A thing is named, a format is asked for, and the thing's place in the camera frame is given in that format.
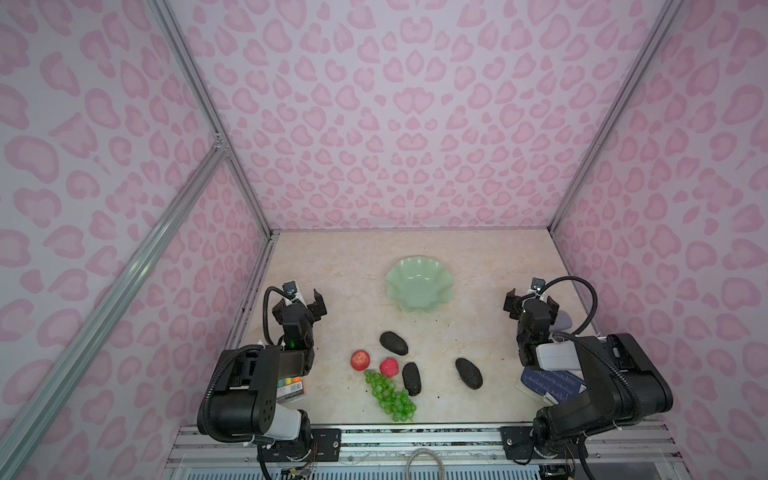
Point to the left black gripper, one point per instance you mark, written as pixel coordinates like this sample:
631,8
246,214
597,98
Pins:
298,308

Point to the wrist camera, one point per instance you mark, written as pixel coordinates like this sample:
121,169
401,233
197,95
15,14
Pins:
537,286
290,290

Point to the small colourful box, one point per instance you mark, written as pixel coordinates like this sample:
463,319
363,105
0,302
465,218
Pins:
290,389

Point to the dark avocado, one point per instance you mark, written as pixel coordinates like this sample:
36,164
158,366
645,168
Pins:
394,343
411,379
469,373

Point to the pink fake strawberry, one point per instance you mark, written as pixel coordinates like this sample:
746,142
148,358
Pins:
389,368

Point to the green fake grape bunch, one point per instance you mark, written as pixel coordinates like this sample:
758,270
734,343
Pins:
395,403

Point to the red fake apple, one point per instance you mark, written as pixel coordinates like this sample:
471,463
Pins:
360,360

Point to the blue card packet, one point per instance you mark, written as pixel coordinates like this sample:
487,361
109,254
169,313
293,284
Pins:
552,387

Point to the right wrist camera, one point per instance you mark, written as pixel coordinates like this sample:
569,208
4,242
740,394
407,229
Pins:
537,286

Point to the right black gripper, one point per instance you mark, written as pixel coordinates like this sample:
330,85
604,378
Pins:
532,305

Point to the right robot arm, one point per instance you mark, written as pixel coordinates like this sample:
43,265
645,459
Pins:
621,385

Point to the aluminium front rail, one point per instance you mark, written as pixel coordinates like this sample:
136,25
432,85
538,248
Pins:
436,451

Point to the green wavy fruit bowl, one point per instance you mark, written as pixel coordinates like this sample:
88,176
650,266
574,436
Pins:
419,284

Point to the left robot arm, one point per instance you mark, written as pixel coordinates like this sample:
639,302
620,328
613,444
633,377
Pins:
240,404

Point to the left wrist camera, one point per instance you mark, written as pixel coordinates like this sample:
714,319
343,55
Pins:
290,290

